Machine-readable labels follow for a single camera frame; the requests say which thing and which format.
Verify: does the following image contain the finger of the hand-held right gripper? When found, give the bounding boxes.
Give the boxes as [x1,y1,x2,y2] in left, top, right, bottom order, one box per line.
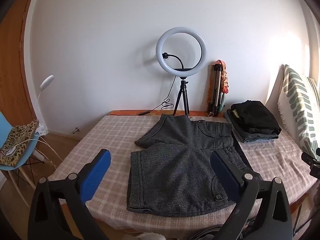
[301,147,320,167]

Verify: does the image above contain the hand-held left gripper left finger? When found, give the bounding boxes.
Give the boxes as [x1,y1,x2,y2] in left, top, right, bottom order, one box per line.
[27,149,112,240]

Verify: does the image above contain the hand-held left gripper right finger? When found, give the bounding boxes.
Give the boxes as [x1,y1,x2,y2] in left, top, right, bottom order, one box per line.
[210,150,293,240]

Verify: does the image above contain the grey tweed short pants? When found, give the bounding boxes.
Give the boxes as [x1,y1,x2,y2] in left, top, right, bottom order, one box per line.
[126,114,263,217]

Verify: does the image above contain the dark grey folded pants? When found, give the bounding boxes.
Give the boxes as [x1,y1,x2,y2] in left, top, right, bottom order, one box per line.
[225,110,279,142]

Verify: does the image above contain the black folded pants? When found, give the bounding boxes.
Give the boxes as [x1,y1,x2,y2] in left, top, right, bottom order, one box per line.
[230,100,282,134]

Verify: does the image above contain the pink checked blanket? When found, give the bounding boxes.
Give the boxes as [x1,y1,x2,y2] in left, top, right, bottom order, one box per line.
[47,110,318,238]

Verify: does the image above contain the blue folded jeans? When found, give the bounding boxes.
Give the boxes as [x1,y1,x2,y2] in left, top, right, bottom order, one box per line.
[240,136,278,144]

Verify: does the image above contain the green leaf patterned pillow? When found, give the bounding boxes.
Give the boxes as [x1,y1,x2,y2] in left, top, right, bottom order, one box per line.
[277,64,320,159]

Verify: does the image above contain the beige cushion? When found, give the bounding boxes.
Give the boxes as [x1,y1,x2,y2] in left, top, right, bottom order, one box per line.
[265,79,285,130]

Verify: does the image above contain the light blue chair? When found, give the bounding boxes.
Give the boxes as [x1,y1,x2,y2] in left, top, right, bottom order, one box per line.
[0,111,45,205]

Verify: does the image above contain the white fluffy cloth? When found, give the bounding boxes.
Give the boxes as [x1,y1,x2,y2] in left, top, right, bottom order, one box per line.
[144,232,167,240]

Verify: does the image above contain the leopard print cushion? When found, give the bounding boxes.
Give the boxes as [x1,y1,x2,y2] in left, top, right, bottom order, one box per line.
[0,119,40,167]

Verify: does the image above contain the folded silver tripod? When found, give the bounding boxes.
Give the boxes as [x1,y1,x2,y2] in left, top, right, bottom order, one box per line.
[207,64,223,117]

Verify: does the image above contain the black tabletop tripod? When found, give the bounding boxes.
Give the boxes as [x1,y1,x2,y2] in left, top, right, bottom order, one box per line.
[172,76,190,117]

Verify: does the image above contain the floral folded umbrella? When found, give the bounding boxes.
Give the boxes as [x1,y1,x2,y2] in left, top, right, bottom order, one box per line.
[215,60,229,113]

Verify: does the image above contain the white desk lamp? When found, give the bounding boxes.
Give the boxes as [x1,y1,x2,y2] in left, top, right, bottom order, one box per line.
[37,74,55,133]

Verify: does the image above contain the wooden door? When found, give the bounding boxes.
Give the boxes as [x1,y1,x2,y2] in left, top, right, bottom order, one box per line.
[0,0,38,130]

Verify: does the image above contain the black power cable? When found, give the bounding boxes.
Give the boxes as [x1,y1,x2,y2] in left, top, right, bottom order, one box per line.
[137,76,176,117]

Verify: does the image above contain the white cable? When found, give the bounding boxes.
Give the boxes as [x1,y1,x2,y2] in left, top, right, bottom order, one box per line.
[6,131,64,167]

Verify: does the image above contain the white ring light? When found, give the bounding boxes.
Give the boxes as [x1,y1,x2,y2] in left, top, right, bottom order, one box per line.
[155,27,207,71]

